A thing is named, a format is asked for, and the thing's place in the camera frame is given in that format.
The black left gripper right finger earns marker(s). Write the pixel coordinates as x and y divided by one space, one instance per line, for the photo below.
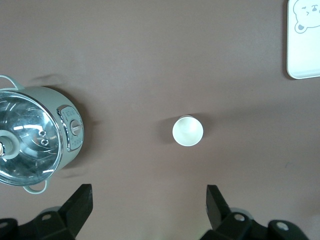
217 210

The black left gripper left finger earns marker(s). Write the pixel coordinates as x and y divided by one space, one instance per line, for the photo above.
72 212

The cream paper cup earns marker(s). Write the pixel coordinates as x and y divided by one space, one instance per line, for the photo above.
187 131

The cream bear print tray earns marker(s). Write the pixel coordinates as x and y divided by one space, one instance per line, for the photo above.
303 50

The grey pot with glass lid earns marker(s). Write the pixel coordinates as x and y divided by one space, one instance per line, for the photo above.
72 150

